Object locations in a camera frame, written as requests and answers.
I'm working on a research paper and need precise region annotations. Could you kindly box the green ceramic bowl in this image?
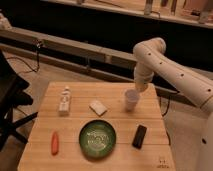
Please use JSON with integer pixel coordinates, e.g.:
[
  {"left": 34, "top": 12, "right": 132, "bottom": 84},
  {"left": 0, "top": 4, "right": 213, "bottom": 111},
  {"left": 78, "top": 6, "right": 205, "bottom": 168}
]
[{"left": 79, "top": 120, "right": 116, "bottom": 159}]

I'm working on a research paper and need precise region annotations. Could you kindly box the black cable behind table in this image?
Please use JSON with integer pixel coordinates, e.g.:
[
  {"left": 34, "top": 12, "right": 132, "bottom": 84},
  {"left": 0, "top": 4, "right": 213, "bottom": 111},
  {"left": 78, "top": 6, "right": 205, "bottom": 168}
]
[{"left": 159, "top": 95, "right": 172, "bottom": 118}]

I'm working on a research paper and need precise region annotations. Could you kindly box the orange carrot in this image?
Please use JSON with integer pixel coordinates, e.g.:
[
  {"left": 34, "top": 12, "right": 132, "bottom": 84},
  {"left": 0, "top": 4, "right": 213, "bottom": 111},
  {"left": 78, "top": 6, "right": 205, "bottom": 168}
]
[{"left": 51, "top": 132, "right": 59, "bottom": 155}]

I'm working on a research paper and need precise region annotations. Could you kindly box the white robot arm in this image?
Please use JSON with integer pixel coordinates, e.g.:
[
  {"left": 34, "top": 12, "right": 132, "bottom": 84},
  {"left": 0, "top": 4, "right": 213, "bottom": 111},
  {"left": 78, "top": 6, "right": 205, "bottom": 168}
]
[{"left": 133, "top": 37, "right": 213, "bottom": 171}]

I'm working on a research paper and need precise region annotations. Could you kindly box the white tube bottle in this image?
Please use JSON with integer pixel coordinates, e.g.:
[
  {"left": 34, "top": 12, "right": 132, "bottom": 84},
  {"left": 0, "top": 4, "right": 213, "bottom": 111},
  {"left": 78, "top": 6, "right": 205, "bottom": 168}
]
[{"left": 58, "top": 86, "right": 71, "bottom": 116}]

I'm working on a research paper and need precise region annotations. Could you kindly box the black rectangular phone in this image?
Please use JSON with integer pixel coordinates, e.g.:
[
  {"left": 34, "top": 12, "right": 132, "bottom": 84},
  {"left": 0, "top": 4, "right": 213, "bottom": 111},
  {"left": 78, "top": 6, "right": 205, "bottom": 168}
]
[{"left": 132, "top": 125, "right": 147, "bottom": 149}]

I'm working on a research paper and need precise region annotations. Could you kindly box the white sponge block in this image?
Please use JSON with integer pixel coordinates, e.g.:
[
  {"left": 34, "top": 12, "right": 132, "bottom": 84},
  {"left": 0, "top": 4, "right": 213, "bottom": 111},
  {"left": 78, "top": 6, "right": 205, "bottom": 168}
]
[{"left": 89, "top": 100, "right": 107, "bottom": 116}]

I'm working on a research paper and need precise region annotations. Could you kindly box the black office chair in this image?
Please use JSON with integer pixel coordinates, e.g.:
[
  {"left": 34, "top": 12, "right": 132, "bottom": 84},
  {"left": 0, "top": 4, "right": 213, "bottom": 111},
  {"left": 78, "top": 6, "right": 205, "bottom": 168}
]
[{"left": 0, "top": 50, "right": 37, "bottom": 151}]

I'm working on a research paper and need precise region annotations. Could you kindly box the black floor cable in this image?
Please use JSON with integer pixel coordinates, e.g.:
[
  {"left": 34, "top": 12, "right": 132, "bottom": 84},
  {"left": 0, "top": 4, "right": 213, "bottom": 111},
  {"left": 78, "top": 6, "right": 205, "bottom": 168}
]
[{"left": 6, "top": 39, "right": 44, "bottom": 74}]

